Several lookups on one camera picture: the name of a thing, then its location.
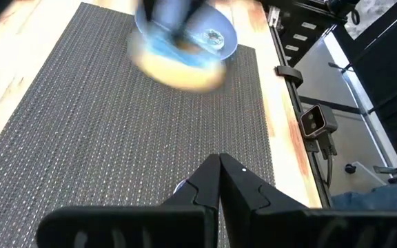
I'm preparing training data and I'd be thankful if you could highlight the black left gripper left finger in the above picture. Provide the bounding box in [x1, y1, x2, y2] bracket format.
[35, 154, 221, 248]

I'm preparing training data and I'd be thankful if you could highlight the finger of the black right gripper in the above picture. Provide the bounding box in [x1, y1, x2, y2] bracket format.
[142, 0, 158, 21]
[171, 0, 208, 39]

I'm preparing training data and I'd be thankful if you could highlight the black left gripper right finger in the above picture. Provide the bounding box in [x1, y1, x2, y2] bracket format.
[220, 154, 397, 248]

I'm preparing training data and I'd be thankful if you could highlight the white dark-drizzled donut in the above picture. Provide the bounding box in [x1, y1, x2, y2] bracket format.
[201, 29, 225, 50]

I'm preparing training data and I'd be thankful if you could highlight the purple-blue sprinkled donut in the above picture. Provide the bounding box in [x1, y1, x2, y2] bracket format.
[172, 178, 188, 194]

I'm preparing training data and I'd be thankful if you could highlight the blue plate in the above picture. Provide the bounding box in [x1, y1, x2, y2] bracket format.
[134, 0, 239, 62]

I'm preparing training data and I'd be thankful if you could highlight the black equipment box with labels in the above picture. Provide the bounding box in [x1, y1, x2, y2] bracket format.
[270, 0, 344, 66]

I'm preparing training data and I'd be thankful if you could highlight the person's leg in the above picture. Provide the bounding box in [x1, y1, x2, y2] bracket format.
[329, 177, 397, 211]

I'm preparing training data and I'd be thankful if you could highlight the grey woven placemat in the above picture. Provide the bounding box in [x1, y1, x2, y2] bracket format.
[0, 1, 277, 248]

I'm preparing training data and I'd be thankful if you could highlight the large black panel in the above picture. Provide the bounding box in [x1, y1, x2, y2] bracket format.
[332, 0, 397, 114]

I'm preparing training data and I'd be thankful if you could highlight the black camera cable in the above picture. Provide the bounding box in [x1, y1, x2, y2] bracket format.
[324, 153, 334, 189]

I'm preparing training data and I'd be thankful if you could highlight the grey table-level camera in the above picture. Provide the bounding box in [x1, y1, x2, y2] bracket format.
[299, 104, 339, 139]

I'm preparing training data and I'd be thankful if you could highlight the black rail clamp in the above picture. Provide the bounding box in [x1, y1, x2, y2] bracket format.
[274, 65, 304, 89]

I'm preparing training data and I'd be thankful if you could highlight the black table frame rail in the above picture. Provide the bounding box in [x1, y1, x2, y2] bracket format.
[267, 5, 334, 209]

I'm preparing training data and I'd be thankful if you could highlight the aluminium frame bar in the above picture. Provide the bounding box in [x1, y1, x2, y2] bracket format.
[322, 30, 397, 169]

